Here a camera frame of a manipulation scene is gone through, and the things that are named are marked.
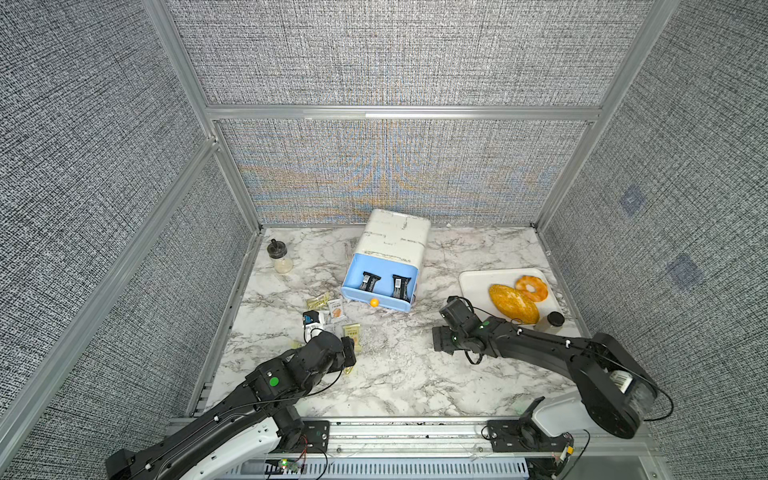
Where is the black cookie packet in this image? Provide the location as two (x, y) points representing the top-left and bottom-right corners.
(392, 275), (411, 302)
(359, 271), (381, 292)

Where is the white blue drawer cabinet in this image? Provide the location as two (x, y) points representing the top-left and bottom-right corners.
(341, 209), (431, 312)

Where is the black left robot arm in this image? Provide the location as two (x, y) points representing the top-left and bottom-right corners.
(105, 331), (356, 479)

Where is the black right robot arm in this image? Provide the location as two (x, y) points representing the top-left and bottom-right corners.
(432, 296), (661, 439)

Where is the yellow cookie packet with barcode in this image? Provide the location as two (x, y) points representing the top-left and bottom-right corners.
(342, 324), (362, 353)

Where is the white cookie packet orange picture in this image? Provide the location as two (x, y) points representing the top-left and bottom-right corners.
(328, 298), (346, 323)

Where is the yellow cookie packet near jar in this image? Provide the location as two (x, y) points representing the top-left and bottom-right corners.
(306, 292), (331, 312)

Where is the yellow bread loaf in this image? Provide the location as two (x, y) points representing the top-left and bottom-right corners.
(488, 284), (540, 324)

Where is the orange glazed donut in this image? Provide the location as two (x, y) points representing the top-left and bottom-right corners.
(515, 275), (549, 303)

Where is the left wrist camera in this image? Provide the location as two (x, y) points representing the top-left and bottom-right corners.
(302, 310), (325, 328)

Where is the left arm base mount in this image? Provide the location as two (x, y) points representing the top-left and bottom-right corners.
(272, 407), (331, 453)

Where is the aluminium front rail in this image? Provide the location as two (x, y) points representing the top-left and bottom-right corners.
(152, 416), (661, 480)

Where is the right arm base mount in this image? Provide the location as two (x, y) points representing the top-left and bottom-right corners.
(481, 397), (574, 461)

